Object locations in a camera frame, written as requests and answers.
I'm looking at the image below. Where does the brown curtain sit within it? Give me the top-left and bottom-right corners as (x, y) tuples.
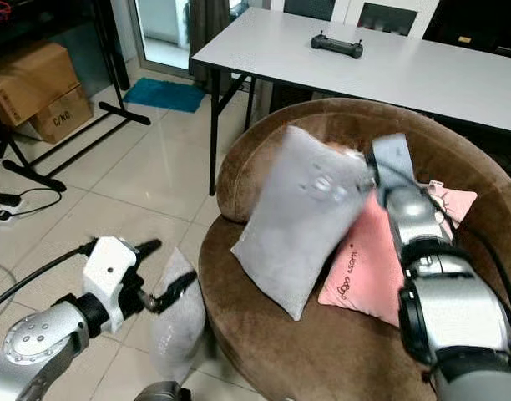
(188, 0), (232, 89)

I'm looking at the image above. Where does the pink pillow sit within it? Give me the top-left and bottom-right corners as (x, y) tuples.
(318, 180), (478, 328)

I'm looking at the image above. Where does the white folding table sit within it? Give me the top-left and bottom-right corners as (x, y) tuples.
(191, 7), (511, 198)

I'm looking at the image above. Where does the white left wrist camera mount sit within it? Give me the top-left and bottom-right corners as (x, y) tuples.
(82, 236), (142, 312)

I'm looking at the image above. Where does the white floor cable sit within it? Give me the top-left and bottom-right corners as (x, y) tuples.
(0, 187), (64, 289)

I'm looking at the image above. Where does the small printed cardboard box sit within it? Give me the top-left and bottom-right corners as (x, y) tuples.
(30, 84), (96, 145)

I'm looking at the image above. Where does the teal floor mat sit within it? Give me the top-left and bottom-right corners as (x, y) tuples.
(122, 77), (207, 114)

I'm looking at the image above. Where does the black remote controller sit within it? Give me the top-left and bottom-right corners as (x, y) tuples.
(311, 32), (365, 58)

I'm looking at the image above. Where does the brown round plush sofa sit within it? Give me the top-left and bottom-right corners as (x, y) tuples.
(197, 98), (511, 401)

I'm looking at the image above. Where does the black metal rack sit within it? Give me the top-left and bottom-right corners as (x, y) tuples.
(0, 0), (153, 194)

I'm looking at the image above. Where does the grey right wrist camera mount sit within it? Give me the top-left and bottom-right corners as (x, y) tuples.
(371, 134), (417, 198)

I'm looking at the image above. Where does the grey robot leg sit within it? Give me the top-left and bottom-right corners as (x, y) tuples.
(134, 380), (195, 401)

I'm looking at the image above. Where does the glass door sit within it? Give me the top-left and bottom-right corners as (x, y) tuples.
(132, 0), (194, 73)

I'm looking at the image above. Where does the white power strip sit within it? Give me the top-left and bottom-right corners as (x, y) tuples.
(0, 194), (25, 222)

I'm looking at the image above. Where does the large cardboard box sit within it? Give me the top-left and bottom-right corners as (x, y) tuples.
(0, 42), (81, 129)

